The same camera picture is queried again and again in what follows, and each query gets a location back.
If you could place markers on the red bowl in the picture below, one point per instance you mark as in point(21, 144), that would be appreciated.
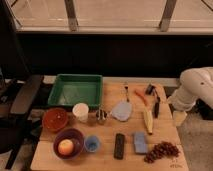
point(55, 119)

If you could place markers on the purple bowl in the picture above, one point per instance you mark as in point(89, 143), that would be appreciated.
point(75, 136)

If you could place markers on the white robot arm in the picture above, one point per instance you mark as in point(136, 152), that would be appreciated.
point(195, 83)

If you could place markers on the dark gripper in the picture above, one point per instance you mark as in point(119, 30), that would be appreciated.
point(150, 89)

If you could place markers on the green plastic tray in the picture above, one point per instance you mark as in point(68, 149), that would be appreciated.
point(70, 89)

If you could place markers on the light blue cloth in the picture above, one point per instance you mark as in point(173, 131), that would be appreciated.
point(122, 111)

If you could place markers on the small metal cup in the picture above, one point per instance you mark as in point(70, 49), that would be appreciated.
point(101, 116)

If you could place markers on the small blue cup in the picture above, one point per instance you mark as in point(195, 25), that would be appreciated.
point(91, 144)

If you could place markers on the blue sponge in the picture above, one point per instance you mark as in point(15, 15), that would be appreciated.
point(139, 143)

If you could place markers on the black remote control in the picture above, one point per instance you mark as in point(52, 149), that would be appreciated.
point(119, 146)

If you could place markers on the white paper cup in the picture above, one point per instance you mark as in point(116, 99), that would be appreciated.
point(81, 111)

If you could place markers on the yellow apple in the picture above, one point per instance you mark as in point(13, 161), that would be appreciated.
point(65, 147)

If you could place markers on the black office chair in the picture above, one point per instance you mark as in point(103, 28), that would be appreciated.
point(16, 127)

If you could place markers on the bunch of red grapes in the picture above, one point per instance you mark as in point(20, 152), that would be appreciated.
point(163, 149)

